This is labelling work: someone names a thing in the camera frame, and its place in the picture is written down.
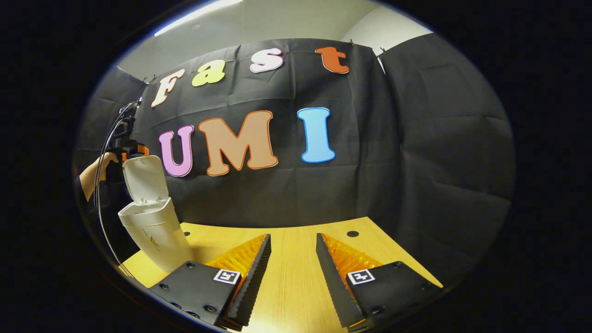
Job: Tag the white desktop garbage bin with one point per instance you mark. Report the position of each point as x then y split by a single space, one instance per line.
155 231

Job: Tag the wooden desktop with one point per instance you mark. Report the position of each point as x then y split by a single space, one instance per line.
296 259

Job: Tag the black backdrop cloth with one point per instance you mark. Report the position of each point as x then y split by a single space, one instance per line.
416 162

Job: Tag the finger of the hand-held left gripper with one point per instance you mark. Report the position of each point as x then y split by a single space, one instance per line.
136 150

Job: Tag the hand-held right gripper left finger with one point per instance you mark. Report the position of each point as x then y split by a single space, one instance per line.
252 277

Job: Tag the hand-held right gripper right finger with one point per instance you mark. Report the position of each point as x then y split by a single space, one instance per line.
330 277

